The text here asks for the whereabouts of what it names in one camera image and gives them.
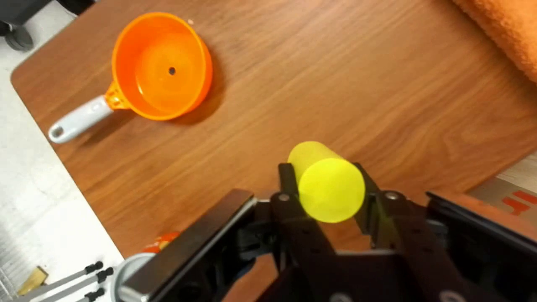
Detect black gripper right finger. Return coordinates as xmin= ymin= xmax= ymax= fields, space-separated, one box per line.
xmin=357 ymin=164 xmax=442 ymax=263

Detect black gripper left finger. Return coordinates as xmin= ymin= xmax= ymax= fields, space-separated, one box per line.
xmin=271 ymin=163 xmax=335 ymax=263

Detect yellow cylinder block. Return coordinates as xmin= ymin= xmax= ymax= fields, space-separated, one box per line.
xmin=289 ymin=141 xmax=367 ymax=223

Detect orange cloth towel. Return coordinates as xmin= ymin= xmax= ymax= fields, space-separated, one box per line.
xmin=452 ymin=0 xmax=537 ymax=82

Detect grey tripod legs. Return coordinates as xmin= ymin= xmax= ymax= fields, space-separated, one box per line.
xmin=14 ymin=262 xmax=115 ymax=302

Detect orange pan with white handle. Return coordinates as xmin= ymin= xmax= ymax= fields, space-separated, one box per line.
xmin=48 ymin=12 xmax=214 ymax=144

